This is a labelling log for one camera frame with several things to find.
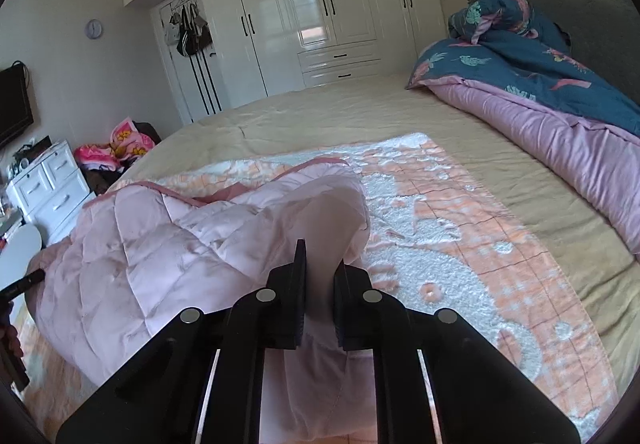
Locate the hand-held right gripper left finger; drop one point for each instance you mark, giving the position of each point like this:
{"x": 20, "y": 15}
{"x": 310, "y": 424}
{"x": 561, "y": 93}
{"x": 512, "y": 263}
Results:
{"x": 285, "y": 304}

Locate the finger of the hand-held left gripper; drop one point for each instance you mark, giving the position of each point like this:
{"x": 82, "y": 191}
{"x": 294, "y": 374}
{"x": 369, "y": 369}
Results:
{"x": 22, "y": 283}

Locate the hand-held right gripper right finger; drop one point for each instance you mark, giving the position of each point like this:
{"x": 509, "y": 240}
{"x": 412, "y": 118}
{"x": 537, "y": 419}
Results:
{"x": 352, "y": 309}

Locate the pink quilted jacket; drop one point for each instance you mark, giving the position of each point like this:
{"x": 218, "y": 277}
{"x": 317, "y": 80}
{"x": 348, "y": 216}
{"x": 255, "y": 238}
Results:
{"x": 210, "y": 244}

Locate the pile of pink printed clothes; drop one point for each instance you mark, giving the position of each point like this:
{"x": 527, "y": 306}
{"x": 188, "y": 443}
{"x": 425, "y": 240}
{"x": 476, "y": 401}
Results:
{"x": 120, "y": 146}

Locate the person's left hand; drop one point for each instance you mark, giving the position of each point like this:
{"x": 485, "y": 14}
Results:
{"x": 11, "y": 340}

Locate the white rounded chair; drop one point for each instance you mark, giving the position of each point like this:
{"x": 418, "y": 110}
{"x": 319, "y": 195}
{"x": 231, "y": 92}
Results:
{"x": 17, "y": 244}

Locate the white drawer chest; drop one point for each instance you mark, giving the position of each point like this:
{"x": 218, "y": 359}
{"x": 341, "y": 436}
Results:
{"x": 47, "y": 184}

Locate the orange and white blanket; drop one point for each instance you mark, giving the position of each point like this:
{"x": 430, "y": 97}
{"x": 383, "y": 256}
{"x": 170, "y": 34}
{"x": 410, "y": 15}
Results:
{"x": 450, "y": 249}

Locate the black flat television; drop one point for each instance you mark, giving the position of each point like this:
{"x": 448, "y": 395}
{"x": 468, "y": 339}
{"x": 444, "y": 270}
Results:
{"x": 12, "y": 101}

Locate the bed with beige sheet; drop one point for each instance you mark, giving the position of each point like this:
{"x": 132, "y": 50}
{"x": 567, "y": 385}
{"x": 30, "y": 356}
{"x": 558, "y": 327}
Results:
{"x": 360, "y": 109}

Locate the white room door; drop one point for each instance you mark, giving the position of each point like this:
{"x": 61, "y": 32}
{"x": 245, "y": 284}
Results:
{"x": 187, "y": 59}

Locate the black striped hanging bag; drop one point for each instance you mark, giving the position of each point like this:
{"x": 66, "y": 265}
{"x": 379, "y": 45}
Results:
{"x": 191, "y": 36}

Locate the blue floral pink-lined duvet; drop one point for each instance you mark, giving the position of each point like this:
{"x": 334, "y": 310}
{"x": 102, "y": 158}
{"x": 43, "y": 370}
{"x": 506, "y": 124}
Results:
{"x": 540, "y": 89}

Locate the grey hanging bag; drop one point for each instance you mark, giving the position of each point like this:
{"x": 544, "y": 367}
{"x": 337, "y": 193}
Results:
{"x": 172, "y": 30}

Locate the white built-in wardrobe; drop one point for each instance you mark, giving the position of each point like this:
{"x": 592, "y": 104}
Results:
{"x": 320, "y": 4}

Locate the round wall clock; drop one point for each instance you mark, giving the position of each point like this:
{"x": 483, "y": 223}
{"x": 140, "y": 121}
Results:
{"x": 94, "y": 28}

